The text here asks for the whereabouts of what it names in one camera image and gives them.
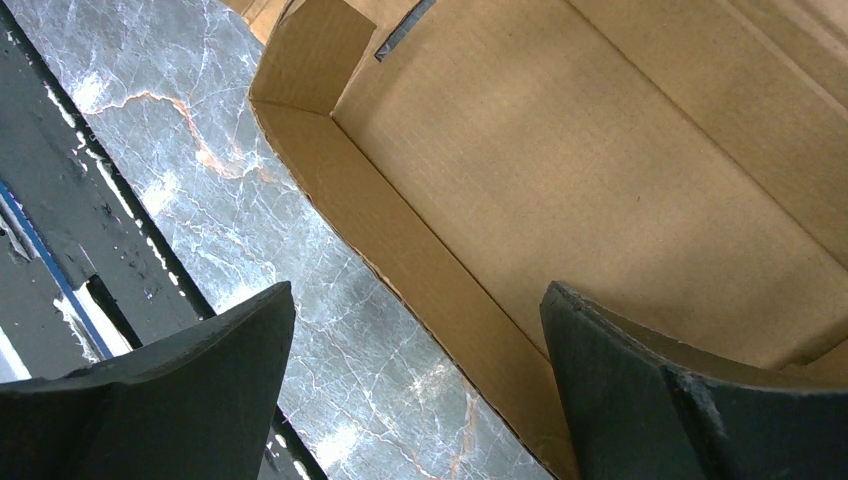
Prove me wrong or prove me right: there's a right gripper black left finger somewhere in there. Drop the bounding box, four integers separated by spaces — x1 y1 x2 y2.
1 282 296 479

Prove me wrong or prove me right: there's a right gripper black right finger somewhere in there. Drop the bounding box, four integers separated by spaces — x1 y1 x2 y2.
540 282 847 479

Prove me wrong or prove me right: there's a cardboard box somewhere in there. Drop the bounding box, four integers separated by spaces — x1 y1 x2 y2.
232 1 847 479

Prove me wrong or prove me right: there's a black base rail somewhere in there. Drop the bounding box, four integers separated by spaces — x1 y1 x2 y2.
1 6 323 479

